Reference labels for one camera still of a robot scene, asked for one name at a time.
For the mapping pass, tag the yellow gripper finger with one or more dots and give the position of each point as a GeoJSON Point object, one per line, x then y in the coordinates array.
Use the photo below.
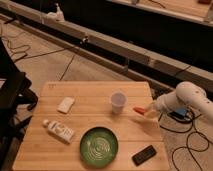
{"type": "Point", "coordinates": [151, 105]}
{"type": "Point", "coordinates": [151, 113]}

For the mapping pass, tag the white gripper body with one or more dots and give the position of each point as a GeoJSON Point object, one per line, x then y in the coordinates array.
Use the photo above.
{"type": "Point", "coordinates": [166, 103]}

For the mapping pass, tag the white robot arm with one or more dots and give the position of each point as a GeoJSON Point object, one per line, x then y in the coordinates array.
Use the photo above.
{"type": "Point", "coordinates": [185, 95]}

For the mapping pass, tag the white sponge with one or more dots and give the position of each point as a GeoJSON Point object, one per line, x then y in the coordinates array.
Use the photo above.
{"type": "Point", "coordinates": [65, 105]}

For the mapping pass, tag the blue power box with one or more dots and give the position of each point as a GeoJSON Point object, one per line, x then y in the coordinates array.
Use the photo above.
{"type": "Point", "coordinates": [180, 113]}

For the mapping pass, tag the translucent plastic cup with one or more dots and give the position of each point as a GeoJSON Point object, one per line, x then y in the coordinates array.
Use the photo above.
{"type": "Point", "coordinates": [118, 101]}

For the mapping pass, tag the black phone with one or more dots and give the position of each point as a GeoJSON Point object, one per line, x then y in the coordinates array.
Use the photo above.
{"type": "Point", "coordinates": [144, 155]}

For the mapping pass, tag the green plate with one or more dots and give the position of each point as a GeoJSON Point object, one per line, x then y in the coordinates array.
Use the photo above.
{"type": "Point", "coordinates": [98, 147]}

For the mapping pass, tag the white lotion tube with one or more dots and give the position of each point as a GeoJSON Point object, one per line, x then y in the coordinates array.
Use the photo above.
{"type": "Point", "coordinates": [58, 130]}

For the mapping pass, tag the black chair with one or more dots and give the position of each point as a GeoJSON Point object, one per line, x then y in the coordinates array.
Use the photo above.
{"type": "Point", "coordinates": [14, 91]}

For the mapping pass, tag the white object on rail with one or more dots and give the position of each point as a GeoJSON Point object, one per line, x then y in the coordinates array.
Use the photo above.
{"type": "Point", "coordinates": [58, 15]}

